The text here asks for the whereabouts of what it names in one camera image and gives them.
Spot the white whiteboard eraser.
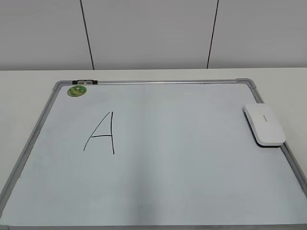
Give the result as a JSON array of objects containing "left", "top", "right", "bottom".
[{"left": 243, "top": 103, "right": 286, "bottom": 147}]

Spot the round green magnet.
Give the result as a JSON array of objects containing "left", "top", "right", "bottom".
[{"left": 67, "top": 85, "right": 87, "bottom": 97}]

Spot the white board with grey frame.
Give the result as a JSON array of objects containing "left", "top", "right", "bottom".
[{"left": 0, "top": 79, "right": 307, "bottom": 230}]

